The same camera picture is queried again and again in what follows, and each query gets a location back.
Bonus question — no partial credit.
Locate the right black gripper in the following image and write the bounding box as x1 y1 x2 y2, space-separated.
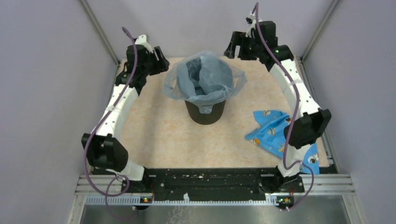
224 32 262 62

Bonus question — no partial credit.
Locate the translucent blue trash bag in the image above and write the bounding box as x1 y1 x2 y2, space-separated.
163 51 247 114

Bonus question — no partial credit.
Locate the black plastic trash bin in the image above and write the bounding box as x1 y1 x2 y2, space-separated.
177 55 233 126

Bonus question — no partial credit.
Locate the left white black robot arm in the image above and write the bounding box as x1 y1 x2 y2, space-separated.
81 44 170 193

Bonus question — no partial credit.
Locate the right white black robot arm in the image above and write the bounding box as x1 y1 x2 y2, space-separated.
224 18 332 192

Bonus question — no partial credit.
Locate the blue patterned cloth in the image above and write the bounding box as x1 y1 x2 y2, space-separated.
245 110 319 175

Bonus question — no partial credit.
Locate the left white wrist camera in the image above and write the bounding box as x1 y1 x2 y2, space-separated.
134 35 154 53

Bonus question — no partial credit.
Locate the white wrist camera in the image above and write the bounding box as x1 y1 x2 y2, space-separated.
246 10 262 36
134 35 154 53

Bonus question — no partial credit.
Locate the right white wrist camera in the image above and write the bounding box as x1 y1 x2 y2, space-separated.
246 10 262 36

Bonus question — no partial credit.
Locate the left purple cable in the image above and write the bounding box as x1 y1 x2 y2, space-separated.
83 27 138 222

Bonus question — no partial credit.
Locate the purple cable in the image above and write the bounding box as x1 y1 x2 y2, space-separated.
251 2 315 211
83 27 138 222

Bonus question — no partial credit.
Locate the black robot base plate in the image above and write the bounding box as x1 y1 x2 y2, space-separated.
121 168 304 201

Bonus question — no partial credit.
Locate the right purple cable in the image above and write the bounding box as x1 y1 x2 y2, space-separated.
251 2 315 211

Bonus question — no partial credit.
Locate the white cable duct rail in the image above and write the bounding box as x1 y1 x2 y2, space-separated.
85 193 291 206

